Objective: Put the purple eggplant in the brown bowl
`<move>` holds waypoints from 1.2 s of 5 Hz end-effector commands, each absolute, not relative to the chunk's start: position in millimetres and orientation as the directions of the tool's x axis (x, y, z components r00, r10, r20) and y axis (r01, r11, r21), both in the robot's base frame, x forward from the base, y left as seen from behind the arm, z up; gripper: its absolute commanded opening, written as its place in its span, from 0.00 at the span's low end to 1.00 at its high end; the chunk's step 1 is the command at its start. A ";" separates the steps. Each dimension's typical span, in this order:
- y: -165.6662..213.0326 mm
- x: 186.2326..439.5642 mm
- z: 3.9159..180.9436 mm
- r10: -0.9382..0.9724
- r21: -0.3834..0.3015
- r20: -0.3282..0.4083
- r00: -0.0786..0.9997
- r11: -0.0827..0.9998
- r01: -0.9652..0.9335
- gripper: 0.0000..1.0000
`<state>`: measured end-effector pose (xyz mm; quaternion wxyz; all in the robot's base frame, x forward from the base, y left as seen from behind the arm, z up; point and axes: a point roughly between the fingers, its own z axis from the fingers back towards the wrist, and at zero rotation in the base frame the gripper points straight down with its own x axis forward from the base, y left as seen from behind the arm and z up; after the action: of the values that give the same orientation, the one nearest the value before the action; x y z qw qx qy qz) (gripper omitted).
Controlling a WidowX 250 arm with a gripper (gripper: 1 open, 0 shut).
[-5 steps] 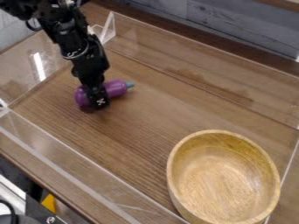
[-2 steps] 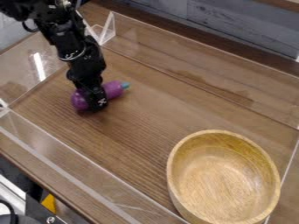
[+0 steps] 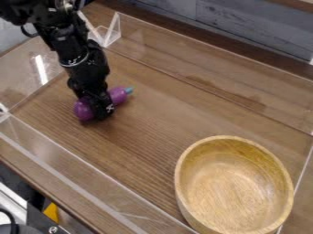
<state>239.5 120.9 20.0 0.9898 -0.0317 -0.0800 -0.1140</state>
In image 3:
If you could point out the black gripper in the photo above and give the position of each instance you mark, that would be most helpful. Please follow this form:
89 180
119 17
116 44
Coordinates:
84 62

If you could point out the yellow black equipment base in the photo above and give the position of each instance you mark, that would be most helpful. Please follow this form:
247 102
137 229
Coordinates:
26 212

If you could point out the clear acrylic corner bracket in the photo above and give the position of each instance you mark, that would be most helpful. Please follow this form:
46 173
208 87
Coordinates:
104 35

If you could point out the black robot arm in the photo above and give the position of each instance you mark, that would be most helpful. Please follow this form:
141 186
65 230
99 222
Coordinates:
62 31

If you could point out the brown wooden bowl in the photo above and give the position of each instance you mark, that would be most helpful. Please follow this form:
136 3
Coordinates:
232 187

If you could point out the purple toy eggplant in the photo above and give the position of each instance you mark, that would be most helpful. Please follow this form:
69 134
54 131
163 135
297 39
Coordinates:
87 110

